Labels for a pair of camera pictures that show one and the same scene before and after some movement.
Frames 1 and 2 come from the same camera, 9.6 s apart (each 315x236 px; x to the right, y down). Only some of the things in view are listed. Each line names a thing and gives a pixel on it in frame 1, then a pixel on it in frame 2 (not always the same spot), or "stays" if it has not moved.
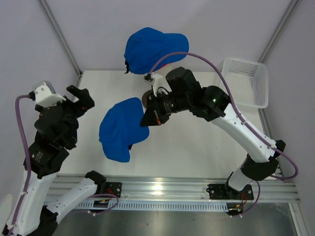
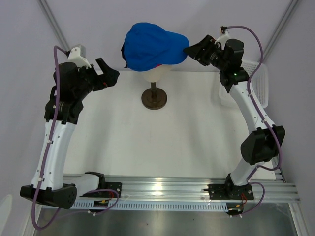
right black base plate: x=223 y=191 stays
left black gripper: x=84 y=103 -> x=108 y=79
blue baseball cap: x=120 y=129 -> x=147 y=45
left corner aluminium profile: x=59 y=33 stays
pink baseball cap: x=164 y=65 -> x=158 y=65
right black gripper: x=153 y=115 -> x=196 y=52
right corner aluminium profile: x=273 y=38 stays
